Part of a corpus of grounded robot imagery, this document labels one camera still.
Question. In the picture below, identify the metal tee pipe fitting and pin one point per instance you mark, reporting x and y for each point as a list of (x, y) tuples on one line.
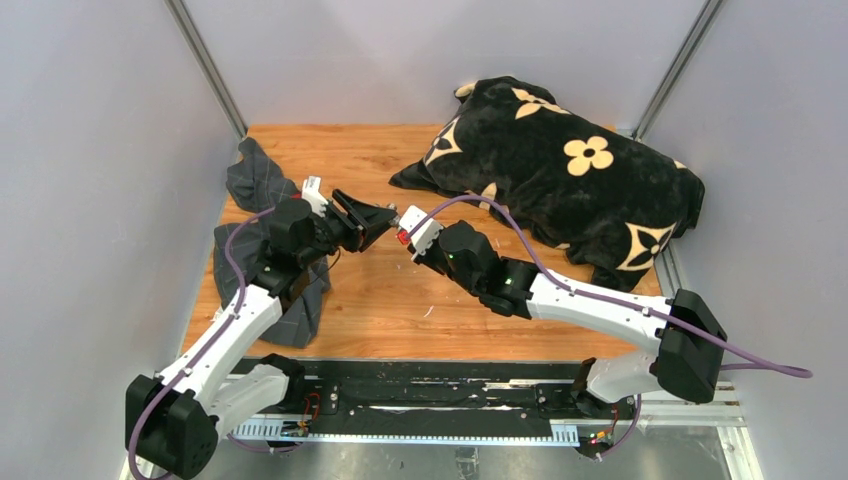
[(389, 215)]

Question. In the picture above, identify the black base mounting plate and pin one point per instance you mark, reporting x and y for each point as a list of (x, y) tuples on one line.
[(442, 403)]

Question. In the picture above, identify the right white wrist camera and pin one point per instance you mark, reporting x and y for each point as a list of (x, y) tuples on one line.
[(420, 225)]

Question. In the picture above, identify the grey checked cloth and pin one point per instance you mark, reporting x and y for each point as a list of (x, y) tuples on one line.
[(257, 184)]

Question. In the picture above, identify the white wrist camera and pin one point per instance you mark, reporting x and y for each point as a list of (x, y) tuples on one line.
[(311, 193), (420, 225)]

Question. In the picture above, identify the aluminium frame post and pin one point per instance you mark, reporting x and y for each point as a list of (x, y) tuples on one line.
[(186, 25), (709, 11)]

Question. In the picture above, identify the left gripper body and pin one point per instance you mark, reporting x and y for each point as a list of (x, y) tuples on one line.
[(336, 230)]

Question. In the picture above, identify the black floral plush blanket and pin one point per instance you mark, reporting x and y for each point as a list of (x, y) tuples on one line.
[(604, 199)]

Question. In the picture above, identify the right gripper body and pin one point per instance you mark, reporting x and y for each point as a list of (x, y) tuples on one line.
[(434, 259)]

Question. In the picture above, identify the left aluminium frame post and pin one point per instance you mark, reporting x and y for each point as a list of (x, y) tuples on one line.
[(186, 25)]

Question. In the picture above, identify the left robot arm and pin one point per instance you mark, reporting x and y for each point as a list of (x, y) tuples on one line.
[(176, 418)]

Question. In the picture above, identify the right aluminium frame post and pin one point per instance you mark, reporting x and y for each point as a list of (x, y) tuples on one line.
[(709, 11)]

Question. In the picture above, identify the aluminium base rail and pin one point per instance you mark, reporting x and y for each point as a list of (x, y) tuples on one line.
[(176, 419)]

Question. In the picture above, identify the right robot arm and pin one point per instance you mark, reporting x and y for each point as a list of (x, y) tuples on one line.
[(675, 338)]

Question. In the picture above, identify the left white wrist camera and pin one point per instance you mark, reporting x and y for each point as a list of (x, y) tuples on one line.
[(311, 193)]

